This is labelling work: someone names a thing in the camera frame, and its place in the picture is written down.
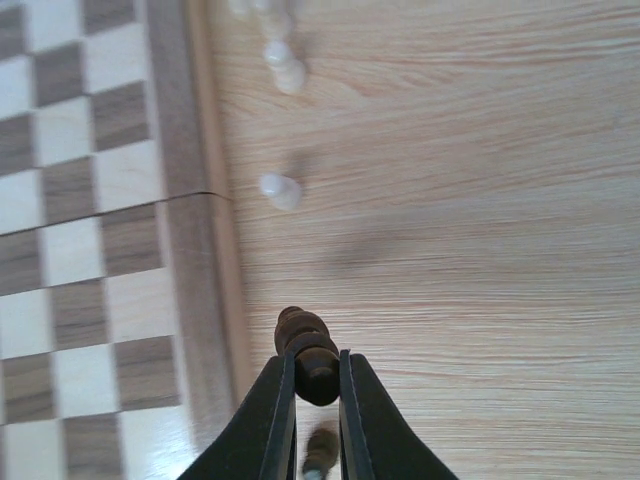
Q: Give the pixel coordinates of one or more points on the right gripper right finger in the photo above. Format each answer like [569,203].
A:
[376,441]

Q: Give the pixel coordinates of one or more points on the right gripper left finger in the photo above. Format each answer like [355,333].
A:
[260,440]

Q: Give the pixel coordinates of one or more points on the dark chess piece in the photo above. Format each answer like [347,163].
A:
[321,454]
[305,335]

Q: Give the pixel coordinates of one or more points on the wooden chess board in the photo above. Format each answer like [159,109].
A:
[119,286]

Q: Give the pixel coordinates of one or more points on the white pawn piece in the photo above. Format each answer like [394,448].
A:
[283,192]
[288,72]
[276,24]

